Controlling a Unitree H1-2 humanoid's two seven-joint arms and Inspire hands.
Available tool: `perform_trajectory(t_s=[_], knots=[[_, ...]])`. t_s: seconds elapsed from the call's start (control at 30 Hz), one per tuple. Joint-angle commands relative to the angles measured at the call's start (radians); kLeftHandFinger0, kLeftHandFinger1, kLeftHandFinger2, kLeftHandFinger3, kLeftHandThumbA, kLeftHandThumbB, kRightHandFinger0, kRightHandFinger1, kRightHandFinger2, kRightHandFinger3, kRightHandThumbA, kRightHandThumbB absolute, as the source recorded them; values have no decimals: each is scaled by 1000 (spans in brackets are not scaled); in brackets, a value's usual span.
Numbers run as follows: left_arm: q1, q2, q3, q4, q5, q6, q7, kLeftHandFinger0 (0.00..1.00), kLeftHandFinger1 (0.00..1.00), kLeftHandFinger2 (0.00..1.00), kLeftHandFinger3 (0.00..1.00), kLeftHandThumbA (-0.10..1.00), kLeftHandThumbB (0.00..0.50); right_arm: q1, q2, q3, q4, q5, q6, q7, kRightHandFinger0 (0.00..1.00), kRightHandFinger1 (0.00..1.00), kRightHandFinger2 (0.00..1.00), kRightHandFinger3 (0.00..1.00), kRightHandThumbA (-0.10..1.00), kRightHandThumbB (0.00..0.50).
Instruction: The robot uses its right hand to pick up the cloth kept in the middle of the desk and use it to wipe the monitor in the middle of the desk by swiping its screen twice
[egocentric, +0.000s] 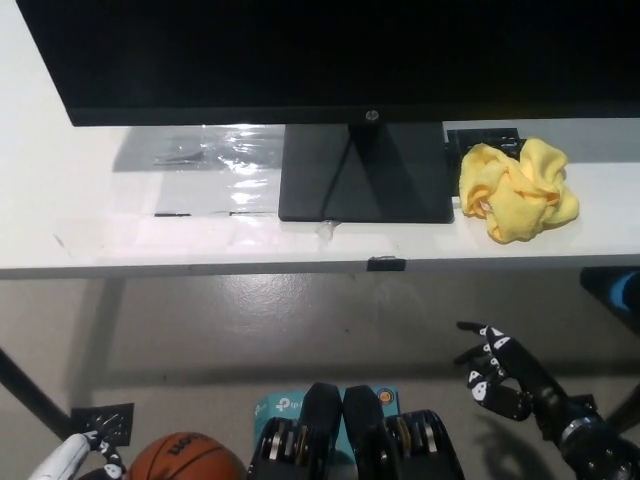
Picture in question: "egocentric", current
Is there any orange basketball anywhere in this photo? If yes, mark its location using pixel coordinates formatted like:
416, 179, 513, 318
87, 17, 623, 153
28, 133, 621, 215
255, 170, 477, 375
124, 432, 247, 480

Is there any large black tape patch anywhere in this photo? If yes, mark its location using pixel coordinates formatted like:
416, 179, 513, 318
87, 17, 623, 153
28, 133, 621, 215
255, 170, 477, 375
443, 128, 527, 199

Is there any black HP monitor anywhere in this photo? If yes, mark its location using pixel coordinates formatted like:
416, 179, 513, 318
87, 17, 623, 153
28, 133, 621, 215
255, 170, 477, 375
14, 0, 640, 225

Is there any blue object at right edge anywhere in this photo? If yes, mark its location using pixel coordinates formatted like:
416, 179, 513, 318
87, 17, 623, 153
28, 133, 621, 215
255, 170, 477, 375
579, 267, 640, 329

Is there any black robot left body block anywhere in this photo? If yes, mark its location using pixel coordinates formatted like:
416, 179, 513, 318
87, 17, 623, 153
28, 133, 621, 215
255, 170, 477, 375
247, 382, 344, 480

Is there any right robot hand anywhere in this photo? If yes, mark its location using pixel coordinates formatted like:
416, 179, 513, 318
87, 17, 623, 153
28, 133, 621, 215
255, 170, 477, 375
453, 321, 569, 439

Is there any crumpled clear tape bit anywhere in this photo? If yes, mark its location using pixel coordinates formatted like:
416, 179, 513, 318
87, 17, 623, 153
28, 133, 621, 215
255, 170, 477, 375
315, 218, 342, 242

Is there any teal tp-link box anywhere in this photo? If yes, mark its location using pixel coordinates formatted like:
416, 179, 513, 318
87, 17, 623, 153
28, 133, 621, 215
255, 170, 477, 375
252, 383, 401, 461

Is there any yellow microfiber cloth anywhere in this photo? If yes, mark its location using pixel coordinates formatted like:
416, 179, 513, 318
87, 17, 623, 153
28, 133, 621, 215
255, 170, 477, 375
459, 137, 581, 245

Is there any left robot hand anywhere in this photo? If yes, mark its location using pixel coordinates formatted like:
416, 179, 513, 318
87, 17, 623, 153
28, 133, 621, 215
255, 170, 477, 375
29, 430, 129, 480

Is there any clear plastic film sheet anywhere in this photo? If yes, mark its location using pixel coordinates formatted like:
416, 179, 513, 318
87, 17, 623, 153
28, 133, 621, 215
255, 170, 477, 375
112, 123, 287, 217

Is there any blue round object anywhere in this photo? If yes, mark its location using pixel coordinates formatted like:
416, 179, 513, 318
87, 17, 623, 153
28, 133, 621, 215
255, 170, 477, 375
608, 272, 640, 310

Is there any black desk leg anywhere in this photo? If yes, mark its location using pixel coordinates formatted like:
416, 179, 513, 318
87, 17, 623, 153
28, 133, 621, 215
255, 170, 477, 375
0, 344, 86, 451
605, 382, 640, 434

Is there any small black tape piece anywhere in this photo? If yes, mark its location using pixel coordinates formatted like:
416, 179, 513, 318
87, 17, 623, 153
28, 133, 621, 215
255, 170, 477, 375
367, 255, 407, 273

